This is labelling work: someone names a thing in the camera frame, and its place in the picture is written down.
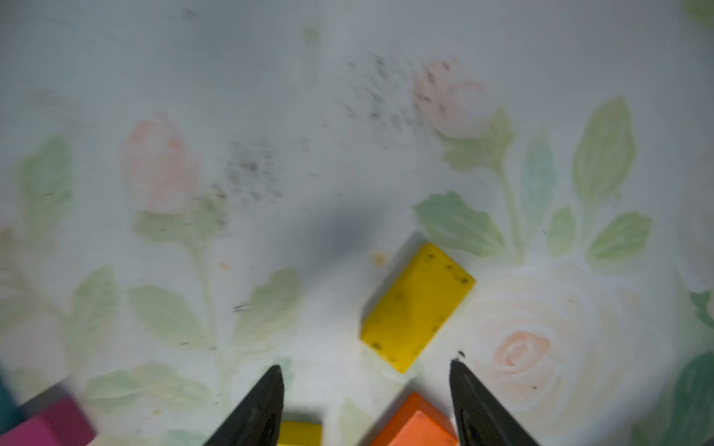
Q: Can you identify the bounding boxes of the small yellow block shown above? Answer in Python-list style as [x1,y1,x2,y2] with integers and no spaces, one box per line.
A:
[360,243,476,374]

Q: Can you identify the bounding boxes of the orange red block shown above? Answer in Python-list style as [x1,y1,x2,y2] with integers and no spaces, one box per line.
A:
[370,392,459,446]

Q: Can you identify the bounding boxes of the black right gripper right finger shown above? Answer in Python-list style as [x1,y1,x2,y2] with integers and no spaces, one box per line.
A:
[449,359,538,446]

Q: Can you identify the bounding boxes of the magenta block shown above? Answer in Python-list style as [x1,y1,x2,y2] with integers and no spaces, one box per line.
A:
[1,396,97,446]

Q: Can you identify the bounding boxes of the teal block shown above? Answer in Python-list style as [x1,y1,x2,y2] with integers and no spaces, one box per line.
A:
[0,379,24,435]

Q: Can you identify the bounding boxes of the yellow slanted block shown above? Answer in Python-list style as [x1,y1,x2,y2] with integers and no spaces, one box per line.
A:
[277,421,323,446]

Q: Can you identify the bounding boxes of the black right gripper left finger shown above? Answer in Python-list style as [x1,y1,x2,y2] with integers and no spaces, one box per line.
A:
[205,364,284,446]

